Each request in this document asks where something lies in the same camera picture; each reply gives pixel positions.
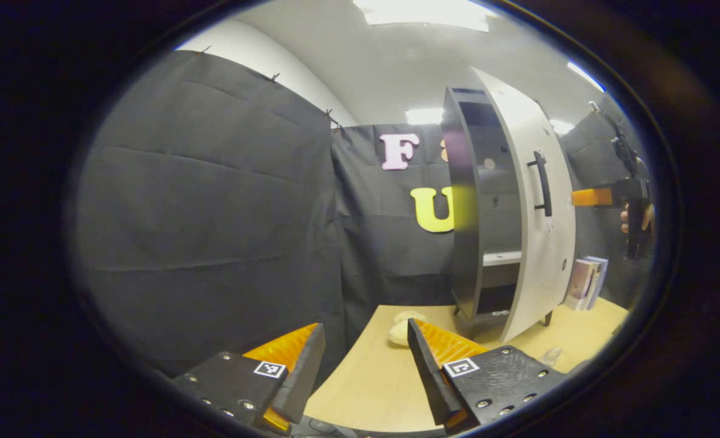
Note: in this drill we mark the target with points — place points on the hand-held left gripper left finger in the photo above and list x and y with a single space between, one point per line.
302 377

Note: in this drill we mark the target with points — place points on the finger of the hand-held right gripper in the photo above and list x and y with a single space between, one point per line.
591 197

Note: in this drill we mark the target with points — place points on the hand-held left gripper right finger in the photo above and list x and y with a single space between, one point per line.
427 377

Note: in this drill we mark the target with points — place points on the light grey cabinet door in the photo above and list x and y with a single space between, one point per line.
542 274

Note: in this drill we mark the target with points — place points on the dark grey cabinet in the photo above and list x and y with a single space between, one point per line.
464 274

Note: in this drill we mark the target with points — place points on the clear plastic bottle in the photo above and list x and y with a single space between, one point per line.
551 356

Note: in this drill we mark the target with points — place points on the cream plush toy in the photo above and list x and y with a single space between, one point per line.
399 333

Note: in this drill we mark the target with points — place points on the grey blue book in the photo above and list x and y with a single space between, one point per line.
602 277

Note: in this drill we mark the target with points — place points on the white spine book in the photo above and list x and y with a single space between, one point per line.
592 283

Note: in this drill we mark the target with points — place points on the black backdrop cloth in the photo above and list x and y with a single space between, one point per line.
214 213

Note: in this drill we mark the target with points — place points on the large ceiling light panel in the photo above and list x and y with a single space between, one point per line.
421 12

